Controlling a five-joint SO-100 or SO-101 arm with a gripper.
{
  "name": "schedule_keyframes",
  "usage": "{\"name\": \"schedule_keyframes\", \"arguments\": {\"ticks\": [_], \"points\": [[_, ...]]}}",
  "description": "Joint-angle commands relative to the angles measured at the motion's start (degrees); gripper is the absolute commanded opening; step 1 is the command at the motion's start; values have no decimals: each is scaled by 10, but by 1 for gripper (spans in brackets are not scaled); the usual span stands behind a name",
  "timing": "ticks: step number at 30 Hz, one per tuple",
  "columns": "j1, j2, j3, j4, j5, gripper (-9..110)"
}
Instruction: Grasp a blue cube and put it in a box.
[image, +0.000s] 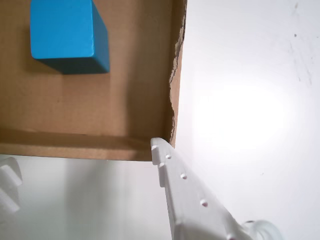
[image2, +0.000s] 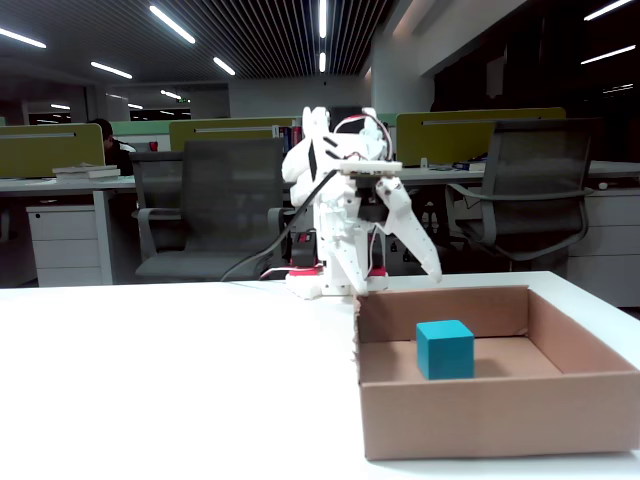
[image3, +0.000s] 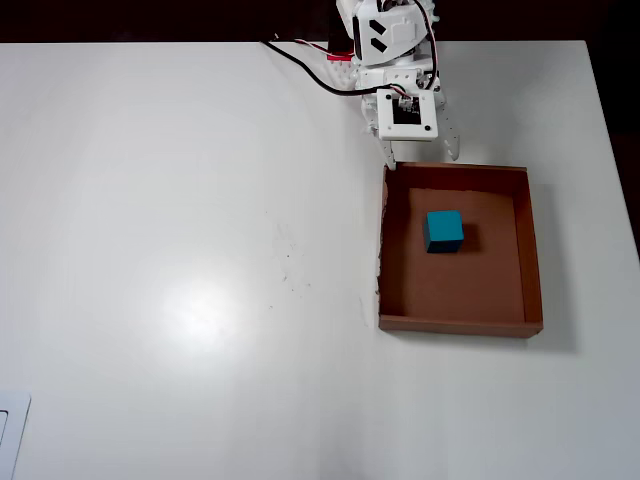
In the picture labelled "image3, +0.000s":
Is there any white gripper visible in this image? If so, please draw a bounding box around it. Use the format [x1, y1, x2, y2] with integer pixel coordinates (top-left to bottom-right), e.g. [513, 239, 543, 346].
[357, 64, 463, 173]

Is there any blue cube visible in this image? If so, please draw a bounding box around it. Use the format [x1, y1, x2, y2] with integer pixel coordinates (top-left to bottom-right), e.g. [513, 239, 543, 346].
[423, 210, 465, 255]

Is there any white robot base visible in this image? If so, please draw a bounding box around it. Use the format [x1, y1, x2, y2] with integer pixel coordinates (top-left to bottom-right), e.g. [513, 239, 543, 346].
[327, 57, 367, 97]

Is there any brown cardboard box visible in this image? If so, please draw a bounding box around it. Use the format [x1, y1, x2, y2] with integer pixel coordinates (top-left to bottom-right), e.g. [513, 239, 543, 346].
[375, 160, 545, 340]

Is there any black red controller board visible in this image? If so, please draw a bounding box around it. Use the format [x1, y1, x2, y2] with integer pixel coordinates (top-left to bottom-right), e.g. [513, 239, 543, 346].
[327, 12, 357, 62]

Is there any white flat pad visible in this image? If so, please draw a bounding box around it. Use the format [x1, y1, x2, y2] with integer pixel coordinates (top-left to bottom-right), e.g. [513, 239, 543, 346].
[0, 392, 32, 480]

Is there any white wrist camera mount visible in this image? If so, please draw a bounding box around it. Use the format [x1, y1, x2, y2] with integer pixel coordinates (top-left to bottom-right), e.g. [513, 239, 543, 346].
[377, 88, 441, 143]

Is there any black camera cable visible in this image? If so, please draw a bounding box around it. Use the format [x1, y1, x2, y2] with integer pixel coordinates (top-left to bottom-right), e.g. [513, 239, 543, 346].
[259, 33, 401, 99]

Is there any red white servo wire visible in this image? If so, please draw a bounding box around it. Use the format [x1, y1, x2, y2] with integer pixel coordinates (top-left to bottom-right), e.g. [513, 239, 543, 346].
[417, 0, 442, 94]
[293, 38, 334, 57]

